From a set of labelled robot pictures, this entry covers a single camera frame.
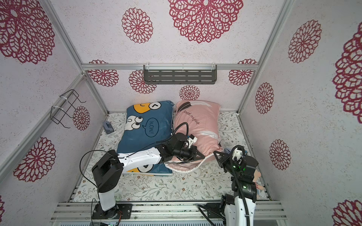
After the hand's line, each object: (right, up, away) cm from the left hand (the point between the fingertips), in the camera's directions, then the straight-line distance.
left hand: (205, 158), depth 75 cm
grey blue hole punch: (-68, +16, +31) cm, 77 cm away
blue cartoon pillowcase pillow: (-39, +18, +28) cm, 52 cm away
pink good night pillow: (+2, +23, +23) cm, 33 cm away
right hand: (+4, +4, -2) cm, 6 cm away
